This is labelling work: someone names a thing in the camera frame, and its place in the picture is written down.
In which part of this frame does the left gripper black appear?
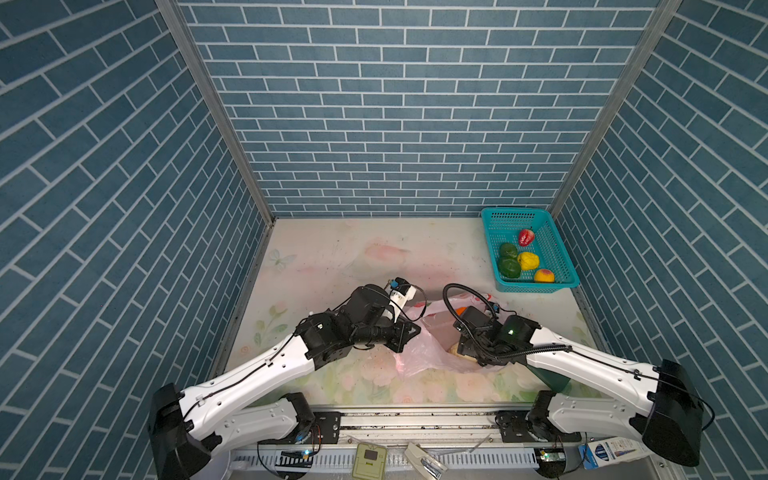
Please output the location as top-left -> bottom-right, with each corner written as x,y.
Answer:
351,313 -> 426,354

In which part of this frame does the pale peach fruit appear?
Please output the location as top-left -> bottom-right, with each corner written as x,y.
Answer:
448,343 -> 476,362

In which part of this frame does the pink plastic bag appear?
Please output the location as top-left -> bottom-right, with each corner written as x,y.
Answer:
394,300 -> 502,378

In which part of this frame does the green pepper fruit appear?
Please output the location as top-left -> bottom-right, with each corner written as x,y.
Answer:
497,256 -> 522,281

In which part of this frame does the peach red yellow fruit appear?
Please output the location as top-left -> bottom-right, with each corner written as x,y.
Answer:
534,268 -> 556,283

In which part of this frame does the teal plastic basket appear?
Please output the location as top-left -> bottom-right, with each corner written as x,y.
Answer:
481,207 -> 580,294

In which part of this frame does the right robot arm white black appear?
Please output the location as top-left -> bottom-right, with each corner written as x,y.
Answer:
451,306 -> 708,467

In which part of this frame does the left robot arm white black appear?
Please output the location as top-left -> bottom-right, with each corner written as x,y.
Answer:
147,278 -> 421,479

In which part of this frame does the dark green rectangular block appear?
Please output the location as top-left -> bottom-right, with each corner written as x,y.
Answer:
528,366 -> 570,393

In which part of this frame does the silver metal clip tool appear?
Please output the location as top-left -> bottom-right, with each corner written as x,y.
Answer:
404,443 -> 448,480

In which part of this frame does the green digital timer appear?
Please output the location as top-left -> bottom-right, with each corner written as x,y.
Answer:
352,443 -> 388,480

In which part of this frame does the white blue cardboard box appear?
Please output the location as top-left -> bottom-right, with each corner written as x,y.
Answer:
579,437 -> 650,470

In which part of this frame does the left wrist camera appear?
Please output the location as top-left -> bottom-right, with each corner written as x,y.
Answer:
389,277 -> 417,307

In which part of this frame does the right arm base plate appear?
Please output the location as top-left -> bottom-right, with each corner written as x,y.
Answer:
494,410 -> 582,443

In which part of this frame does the aluminium rail frame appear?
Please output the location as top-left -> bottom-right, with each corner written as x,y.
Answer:
155,403 -> 685,480

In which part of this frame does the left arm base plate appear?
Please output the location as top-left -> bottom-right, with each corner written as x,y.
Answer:
261,411 -> 342,445

